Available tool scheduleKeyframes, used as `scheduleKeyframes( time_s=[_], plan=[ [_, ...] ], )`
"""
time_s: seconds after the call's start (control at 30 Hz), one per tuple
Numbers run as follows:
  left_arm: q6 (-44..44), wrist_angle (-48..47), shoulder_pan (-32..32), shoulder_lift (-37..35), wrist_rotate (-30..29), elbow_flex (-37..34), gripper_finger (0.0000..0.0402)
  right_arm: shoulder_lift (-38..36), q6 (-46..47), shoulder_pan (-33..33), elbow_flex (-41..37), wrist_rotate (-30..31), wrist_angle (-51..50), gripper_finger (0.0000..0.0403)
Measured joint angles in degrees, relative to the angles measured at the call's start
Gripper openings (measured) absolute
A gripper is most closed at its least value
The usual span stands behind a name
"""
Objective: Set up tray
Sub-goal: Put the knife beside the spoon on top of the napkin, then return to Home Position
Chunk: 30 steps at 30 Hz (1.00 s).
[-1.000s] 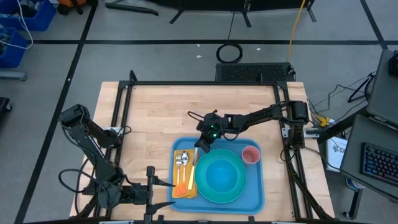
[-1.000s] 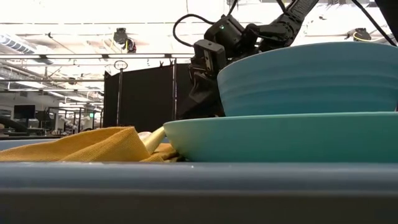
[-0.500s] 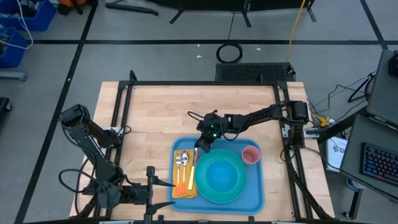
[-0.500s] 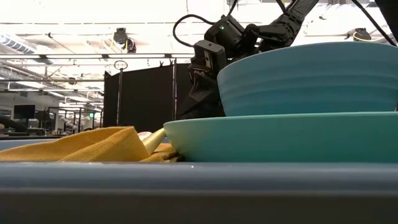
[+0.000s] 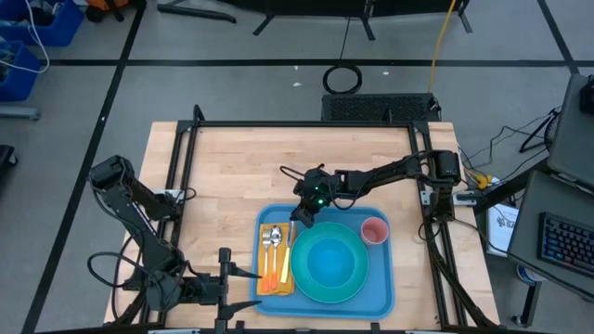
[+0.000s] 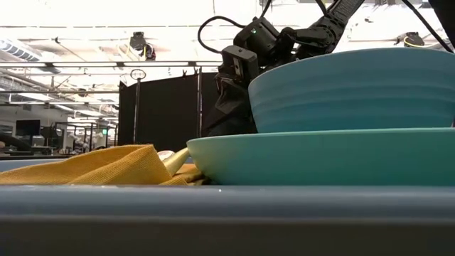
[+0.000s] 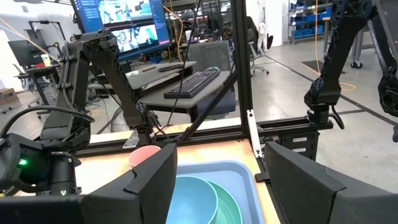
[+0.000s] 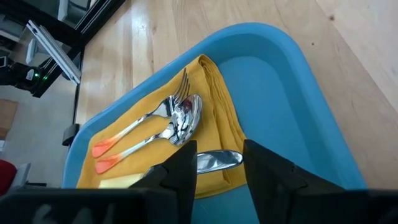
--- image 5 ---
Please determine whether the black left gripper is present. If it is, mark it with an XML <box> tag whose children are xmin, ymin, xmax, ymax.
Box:
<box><xmin>182</xmin><ymin>247</ymin><xmax>264</xmax><ymax>334</ymax></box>

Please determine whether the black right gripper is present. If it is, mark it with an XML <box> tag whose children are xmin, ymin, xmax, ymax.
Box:
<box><xmin>291</xmin><ymin>167</ymin><xmax>340</xmax><ymax>230</ymax></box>

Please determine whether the spoon with orange handle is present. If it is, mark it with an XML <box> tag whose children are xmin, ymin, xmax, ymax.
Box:
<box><xmin>270</xmin><ymin>225</ymin><xmax>283</xmax><ymax>291</ymax></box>

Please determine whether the fork with orange handle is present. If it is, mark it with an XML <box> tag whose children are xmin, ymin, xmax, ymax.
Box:
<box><xmin>261</xmin><ymin>229</ymin><xmax>273</xmax><ymax>293</ymax></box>

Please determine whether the blue ribbed bowl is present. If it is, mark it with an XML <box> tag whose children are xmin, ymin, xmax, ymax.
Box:
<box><xmin>305</xmin><ymin>238</ymin><xmax>357</xmax><ymax>289</ymax></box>

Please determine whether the yellow cloth napkin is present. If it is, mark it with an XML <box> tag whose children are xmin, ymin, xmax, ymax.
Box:
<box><xmin>257</xmin><ymin>222</ymin><xmax>297</xmax><ymax>297</ymax></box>

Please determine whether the teal bowl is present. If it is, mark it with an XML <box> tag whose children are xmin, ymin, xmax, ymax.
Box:
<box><xmin>290</xmin><ymin>221</ymin><xmax>370</xmax><ymax>305</ymax></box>

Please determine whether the pink plastic cup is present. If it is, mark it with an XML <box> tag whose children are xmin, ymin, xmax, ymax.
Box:
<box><xmin>360</xmin><ymin>216</ymin><xmax>390</xmax><ymax>246</ymax></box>

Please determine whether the blue plastic tray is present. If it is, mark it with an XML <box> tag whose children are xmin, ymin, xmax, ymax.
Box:
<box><xmin>249</xmin><ymin>203</ymin><xmax>395</xmax><ymax>321</ymax></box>

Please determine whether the black ventilated equipment case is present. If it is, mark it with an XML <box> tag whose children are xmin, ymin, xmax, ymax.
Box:
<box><xmin>320</xmin><ymin>92</ymin><xmax>442</xmax><ymax>123</ymax></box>

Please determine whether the white printed paper sheet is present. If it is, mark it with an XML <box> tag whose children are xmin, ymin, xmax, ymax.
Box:
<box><xmin>485</xmin><ymin>202</ymin><xmax>521</xmax><ymax>258</ymax></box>

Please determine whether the black partition panel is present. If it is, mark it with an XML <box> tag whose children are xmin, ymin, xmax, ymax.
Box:
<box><xmin>156</xmin><ymin>0</ymin><xmax>473</xmax><ymax>42</ymax></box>

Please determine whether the grey computer desk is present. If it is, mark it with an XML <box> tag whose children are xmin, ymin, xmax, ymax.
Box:
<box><xmin>506</xmin><ymin>169</ymin><xmax>594</xmax><ymax>328</ymax></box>

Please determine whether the blue tape roll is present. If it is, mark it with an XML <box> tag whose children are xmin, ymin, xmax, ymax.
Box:
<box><xmin>515</xmin><ymin>263</ymin><xmax>543</xmax><ymax>285</ymax></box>

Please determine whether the black computer keyboard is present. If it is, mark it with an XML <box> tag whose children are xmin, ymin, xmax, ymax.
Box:
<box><xmin>536</xmin><ymin>211</ymin><xmax>594</xmax><ymax>279</ymax></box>

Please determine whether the grey desk panel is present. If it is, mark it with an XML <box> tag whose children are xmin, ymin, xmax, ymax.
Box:
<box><xmin>546</xmin><ymin>72</ymin><xmax>594</xmax><ymax>191</ymax></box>

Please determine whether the orange and black bag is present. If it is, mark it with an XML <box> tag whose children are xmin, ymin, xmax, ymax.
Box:
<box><xmin>83</xmin><ymin>0</ymin><xmax>148</xmax><ymax>23</ymax></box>

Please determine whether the blue plastic storage bin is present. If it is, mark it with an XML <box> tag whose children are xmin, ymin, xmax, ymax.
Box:
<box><xmin>0</xmin><ymin>40</ymin><xmax>42</xmax><ymax>103</ymax></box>
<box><xmin>0</xmin><ymin>0</ymin><xmax>85</xmax><ymax>47</ymax></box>

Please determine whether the black device box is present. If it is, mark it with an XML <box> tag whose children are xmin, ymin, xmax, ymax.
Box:
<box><xmin>578</xmin><ymin>73</ymin><xmax>594</xmax><ymax>117</ymax></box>

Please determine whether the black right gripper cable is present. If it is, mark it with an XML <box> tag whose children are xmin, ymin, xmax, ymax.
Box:
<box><xmin>278</xmin><ymin>164</ymin><xmax>308</xmax><ymax>184</ymax></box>

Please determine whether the black aluminium table frame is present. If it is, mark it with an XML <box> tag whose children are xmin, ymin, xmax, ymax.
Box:
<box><xmin>104</xmin><ymin>104</ymin><xmax>502</xmax><ymax>334</ymax></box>

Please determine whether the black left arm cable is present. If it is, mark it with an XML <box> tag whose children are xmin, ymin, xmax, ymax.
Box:
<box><xmin>85</xmin><ymin>250</ymin><xmax>155</xmax><ymax>322</ymax></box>

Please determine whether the black coiled floor cable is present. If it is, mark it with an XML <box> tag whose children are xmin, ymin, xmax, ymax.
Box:
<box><xmin>321</xmin><ymin>63</ymin><xmax>364</xmax><ymax>96</ymax></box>

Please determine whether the yellow connector cable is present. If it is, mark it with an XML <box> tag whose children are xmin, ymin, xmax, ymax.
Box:
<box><xmin>463</xmin><ymin>169</ymin><xmax>496</xmax><ymax>190</ymax></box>

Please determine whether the yellow floor cable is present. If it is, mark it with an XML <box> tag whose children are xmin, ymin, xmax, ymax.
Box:
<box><xmin>426</xmin><ymin>0</ymin><xmax>458</xmax><ymax>94</ymax></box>

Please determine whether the white loose cable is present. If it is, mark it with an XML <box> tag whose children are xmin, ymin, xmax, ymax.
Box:
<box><xmin>0</xmin><ymin>0</ymin><xmax>50</xmax><ymax>75</ymax></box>

